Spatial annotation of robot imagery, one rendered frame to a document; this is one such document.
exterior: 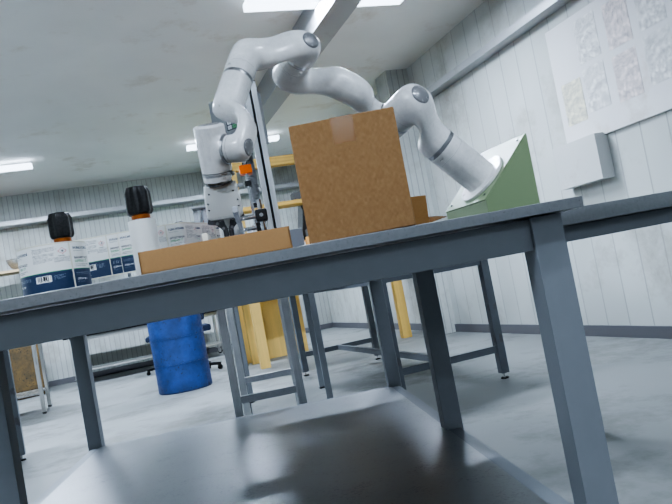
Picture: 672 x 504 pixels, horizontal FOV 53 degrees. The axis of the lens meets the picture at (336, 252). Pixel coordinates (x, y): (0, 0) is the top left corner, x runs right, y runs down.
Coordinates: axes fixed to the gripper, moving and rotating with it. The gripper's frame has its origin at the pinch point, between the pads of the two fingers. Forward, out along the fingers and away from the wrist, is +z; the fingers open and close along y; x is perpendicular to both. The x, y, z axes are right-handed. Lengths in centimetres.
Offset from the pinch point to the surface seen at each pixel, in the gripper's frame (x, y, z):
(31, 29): -322, 116, -82
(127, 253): -47, 38, 12
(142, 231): -26.9, 27.6, 0.8
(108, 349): -770, 233, 340
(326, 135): 38, -27, -29
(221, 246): 75, -1, -18
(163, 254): 75, 9, -18
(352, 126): 38, -33, -30
